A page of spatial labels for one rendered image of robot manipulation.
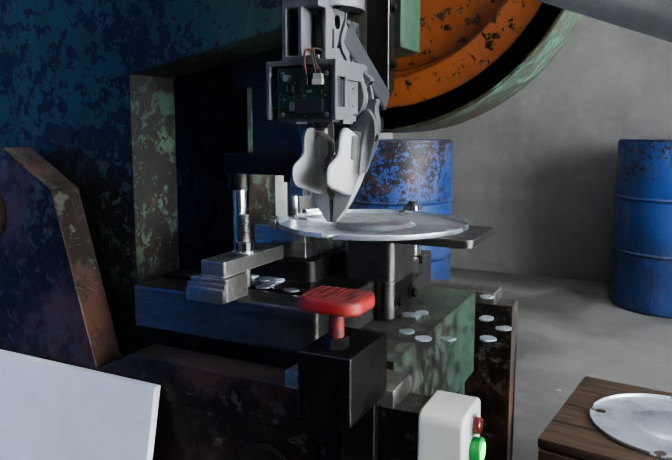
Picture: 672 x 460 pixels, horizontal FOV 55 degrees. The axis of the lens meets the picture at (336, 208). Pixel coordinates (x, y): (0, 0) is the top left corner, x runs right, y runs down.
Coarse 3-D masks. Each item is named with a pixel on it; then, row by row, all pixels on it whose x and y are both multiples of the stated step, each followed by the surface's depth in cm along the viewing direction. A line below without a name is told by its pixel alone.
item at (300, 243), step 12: (264, 228) 99; (276, 228) 98; (264, 240) 100; (276, 240) 99; (288, 240) 98; (300, 240) 97; (312, 240) 98; (324, 240) 102; (336, 240) 106; (288, 252) 98; (300, 252) 97; (312, 252) 99
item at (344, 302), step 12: (324, 288) 67; (336, 288) 68; (348, 288) 68; (300, 300) 64; (312, 300) 64; (324, 300) 63; (336, 300) 63; (348, 300) 63; (360, 300) 63; (372, 300) 65; (312, 312) 64; (324, 312) 63; (336, 312) 62; (348, 312) 62; (360, 312) 63; (336, 324) 65; (336, 336) 65
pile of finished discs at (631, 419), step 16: (608, 400) 138; (624, 400) 138; (640, 400) 138; (656, 400) 138; (592, 416) 130; (608, 416) 130; (624, 416) 130; (640, 416) 129; (656, 416) 129; (608, 432) 123; (624, 432) 123; (640, 432) 123; (656, 432) 122; (640, 448) 116; (656, 448) 117
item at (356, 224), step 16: (288, 224) 99; (304, 224) 99; (320, 224) 99; (336, 224) 97; (352, 224) 95; (368, 224) 95; (384, 224) 95; (400, 224) 95; (416, 224) 99; (432, 224) 99; (448, 224) 99; (464, 224) 99; (352, 240) 86; (368, 240) 85; (384, 240) 85; (400, 240) 85
